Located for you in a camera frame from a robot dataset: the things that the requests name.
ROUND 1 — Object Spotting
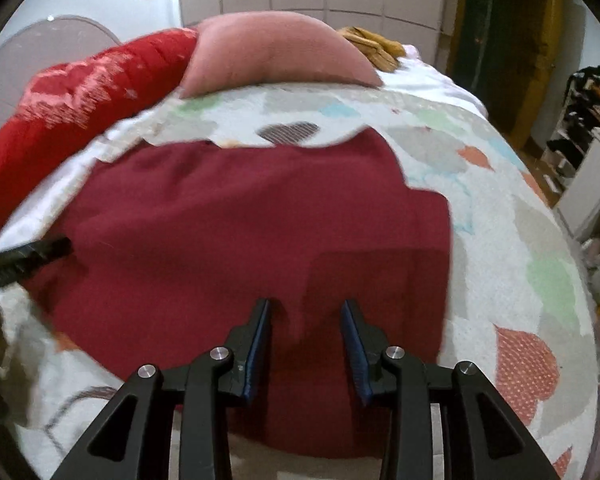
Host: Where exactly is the dark red shirt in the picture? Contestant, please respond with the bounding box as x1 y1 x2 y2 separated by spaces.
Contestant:
22 129 455 461

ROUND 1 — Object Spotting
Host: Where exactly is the wooden door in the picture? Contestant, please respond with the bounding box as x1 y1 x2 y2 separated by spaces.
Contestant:
450 0 566 147

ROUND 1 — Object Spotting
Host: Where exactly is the pink pillow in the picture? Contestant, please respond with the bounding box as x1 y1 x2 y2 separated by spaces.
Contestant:
180 10 384 100

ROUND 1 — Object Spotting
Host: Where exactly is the round grey headboard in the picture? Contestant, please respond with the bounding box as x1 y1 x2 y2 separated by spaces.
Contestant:
0 15 123 166

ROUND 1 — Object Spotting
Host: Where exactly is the yellow cloth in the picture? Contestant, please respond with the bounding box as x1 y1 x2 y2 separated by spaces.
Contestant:
336 27 406 73

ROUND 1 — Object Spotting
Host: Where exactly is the white shelf unit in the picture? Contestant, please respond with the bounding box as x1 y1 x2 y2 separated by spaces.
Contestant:
539 65 600 261

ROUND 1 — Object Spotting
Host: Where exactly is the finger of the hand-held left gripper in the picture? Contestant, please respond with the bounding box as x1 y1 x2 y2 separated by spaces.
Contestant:
0 238 74 297

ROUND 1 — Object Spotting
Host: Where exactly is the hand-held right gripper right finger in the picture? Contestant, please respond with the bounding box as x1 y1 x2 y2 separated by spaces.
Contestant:
340 299 561 480

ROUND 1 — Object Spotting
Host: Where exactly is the red floral comforter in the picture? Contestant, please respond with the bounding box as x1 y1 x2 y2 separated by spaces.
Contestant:
0 27 202 250

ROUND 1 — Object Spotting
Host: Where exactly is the heart-patterned quilt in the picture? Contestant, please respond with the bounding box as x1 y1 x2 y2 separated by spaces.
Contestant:
0 55 599 480

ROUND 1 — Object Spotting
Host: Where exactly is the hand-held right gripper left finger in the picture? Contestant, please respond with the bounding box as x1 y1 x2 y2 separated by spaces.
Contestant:
50 298 273 480

